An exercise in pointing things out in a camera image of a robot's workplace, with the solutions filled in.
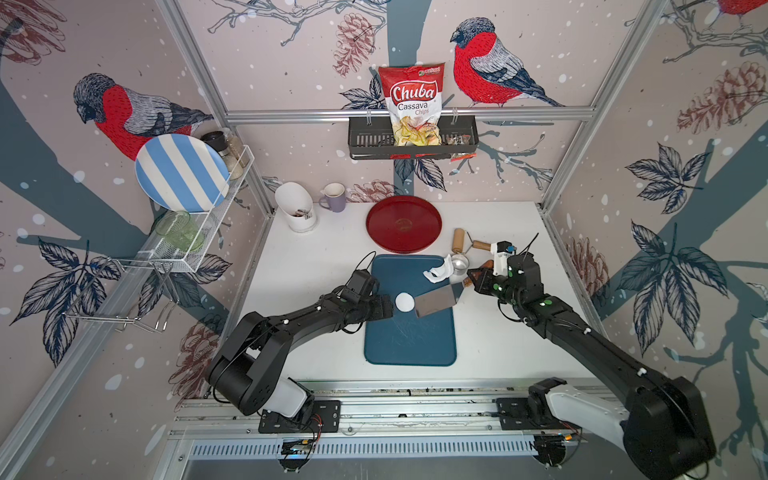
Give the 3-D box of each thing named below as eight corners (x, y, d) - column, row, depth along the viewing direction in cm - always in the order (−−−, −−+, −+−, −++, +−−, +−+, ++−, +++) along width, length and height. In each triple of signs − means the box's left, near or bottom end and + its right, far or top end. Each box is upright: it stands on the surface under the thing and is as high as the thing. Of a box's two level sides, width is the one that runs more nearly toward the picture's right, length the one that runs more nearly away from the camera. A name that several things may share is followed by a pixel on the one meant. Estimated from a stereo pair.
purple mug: (324, 214, 122) (318, 194, 113) (326, 202, 127) (321, 182, 118) (345, 214, 122) (341, 194, 113) (346, 202, 127) (343, 182, 118)
